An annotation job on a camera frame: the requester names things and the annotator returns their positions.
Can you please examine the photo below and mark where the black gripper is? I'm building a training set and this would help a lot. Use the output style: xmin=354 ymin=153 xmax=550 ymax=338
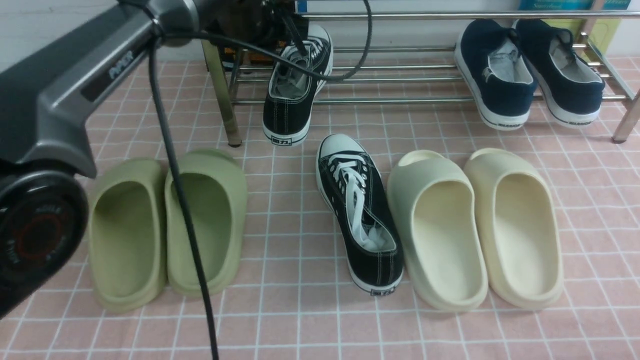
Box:
xmin=203 ymin=0 xmax=301 ymax=54

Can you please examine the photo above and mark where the black canvas sneaker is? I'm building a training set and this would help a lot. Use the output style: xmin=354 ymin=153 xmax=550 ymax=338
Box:
xmin=263 ymin=23 xmax=334 ymax=147
xmin=315 ymin=133 xmax=403 ymax=297

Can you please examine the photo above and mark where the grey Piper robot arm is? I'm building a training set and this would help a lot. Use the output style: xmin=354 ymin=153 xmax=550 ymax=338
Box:
xmin=1 ymin=0 xmax=306 ymax=318

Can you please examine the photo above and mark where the stainless steel shoe rack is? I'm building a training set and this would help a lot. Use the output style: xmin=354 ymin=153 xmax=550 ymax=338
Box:
xmin=201 ymin=0 xmax=639 ymax=148

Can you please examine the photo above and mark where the right green slide slipper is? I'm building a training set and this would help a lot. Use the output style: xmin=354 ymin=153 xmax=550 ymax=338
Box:
xmin=164 ymin=148 xmax=249 ymax=297

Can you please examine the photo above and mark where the green slide slipper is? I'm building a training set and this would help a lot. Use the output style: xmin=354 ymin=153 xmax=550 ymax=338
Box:
xmin=86 ymin=158 xmax=167 ymax=313
xmin=164 ymin=148 xmax=249 ymax=297

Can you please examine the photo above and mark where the left navy slip-on shoe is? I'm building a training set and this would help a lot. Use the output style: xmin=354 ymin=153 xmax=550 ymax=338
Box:
xmin=454 ymin=18 xmax=538 ymax=131

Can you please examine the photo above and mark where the navy slip-on shoe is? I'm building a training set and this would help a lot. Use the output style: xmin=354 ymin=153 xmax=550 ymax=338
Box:
xmin=512 ymin=19 xmax=605 ymax=128
xmin=454 ymin=18 xmax=538 ymax=131

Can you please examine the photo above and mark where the left green slide slipper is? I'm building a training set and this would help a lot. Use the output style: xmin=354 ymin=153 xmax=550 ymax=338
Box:
xmin=86 ymin=158 xmax=167 ymax=313

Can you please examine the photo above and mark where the left cream slide slipper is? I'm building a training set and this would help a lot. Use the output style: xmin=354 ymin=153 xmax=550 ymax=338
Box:
xmin=386 ymin=150 xmax=489 ymax=312

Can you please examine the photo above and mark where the cream slide slipper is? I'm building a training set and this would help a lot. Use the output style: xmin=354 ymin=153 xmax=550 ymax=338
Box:
xmin=386 ymin=150 xmax=489 ymax=312
xmin=463 ymin=148 xmax=563 ymax=310

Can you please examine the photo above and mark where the right navy slip-on shoe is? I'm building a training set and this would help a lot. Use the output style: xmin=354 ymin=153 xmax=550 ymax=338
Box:
xmin=512 ymin=19 xmax=605 ymax=128

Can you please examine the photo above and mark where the right cream slide slipper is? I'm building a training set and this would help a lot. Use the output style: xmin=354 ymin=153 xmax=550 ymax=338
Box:
xmin=463 ymin=148 xmax=563 ymax=310

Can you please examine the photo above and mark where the teal and yellow book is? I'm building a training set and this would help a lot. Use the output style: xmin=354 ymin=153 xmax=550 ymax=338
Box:
xmin=518 ymin=0 xmax=631 ymax=53

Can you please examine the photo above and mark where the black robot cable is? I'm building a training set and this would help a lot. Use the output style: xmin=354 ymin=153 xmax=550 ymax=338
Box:
xmin=146 ymin=0 xmax=373 ymax=360

